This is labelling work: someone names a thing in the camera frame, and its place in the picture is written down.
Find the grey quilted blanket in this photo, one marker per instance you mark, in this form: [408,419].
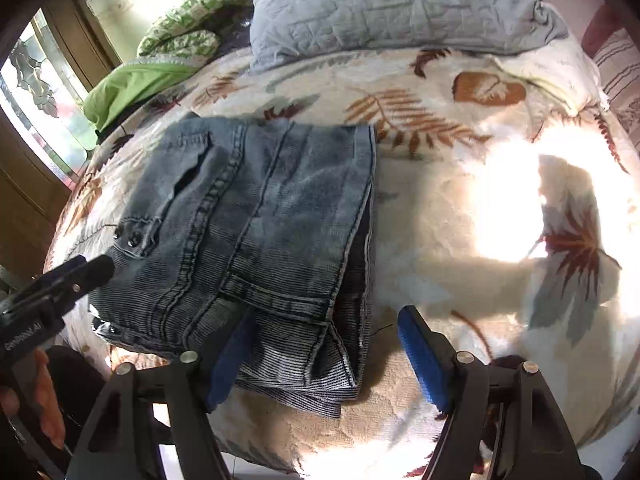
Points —
[390,5]

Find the plain green cloth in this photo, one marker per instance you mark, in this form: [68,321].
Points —
[135,87]

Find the person's left hand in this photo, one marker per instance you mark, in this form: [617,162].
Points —
[47,400]

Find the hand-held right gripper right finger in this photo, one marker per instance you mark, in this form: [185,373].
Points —
[420,355]

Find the stained glass window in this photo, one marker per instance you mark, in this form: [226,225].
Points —
[42,85]

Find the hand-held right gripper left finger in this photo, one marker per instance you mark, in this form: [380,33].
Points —
[227,365]

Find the cream leaf print blanket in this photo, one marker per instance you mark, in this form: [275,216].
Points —
[450,260]

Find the green patterned pillow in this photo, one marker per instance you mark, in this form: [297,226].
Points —
[195,20]

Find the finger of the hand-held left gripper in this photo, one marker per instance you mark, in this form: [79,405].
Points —
[92,272]
[55,280]

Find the blue denim pants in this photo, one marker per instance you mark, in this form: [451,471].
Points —
[260,255]

